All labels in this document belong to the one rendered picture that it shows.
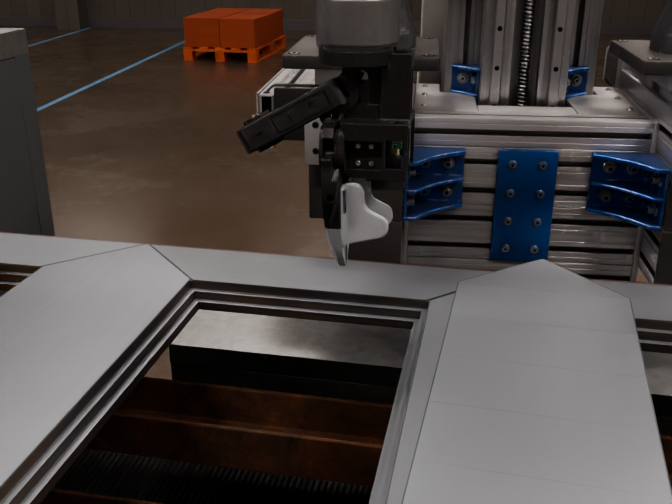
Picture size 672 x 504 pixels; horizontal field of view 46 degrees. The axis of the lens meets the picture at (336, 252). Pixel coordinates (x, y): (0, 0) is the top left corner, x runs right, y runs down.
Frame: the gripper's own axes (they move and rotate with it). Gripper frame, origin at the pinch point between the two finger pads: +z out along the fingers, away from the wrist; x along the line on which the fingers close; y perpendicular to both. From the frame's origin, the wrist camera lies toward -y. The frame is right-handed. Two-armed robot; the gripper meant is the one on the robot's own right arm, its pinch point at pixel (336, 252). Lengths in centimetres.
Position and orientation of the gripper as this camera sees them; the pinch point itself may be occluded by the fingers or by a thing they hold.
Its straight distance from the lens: 79.4
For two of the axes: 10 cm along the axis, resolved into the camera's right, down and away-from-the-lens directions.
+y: 9.8, 0.6, -1.7
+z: 0.0, 9.3, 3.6
